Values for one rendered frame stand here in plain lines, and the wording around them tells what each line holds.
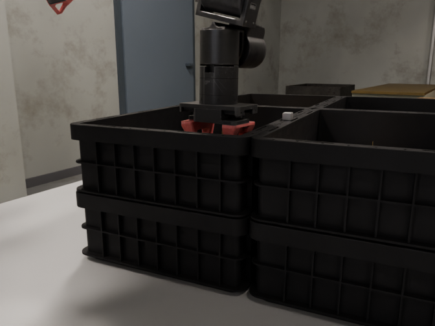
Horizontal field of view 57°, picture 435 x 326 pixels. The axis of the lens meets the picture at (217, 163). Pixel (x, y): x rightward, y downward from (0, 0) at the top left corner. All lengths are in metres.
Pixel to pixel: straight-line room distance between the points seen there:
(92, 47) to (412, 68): 4.92
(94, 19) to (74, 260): 3.63
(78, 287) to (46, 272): 0.08
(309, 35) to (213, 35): 7.02
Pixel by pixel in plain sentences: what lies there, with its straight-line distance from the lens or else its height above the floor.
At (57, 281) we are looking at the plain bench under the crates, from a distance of 0.68.
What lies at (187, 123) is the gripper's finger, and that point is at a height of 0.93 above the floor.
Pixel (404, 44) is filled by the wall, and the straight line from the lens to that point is 7.18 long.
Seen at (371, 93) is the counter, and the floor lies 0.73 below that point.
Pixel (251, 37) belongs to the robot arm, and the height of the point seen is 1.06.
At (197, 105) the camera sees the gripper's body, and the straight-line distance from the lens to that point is 0.59.
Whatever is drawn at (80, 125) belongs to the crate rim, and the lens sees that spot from 0.65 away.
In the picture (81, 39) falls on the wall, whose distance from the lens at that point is 4.11.
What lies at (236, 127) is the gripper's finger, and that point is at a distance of 0.56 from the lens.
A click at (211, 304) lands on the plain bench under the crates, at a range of 0.58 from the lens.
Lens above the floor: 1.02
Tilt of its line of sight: 14 degrees down
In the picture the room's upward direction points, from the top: straight up
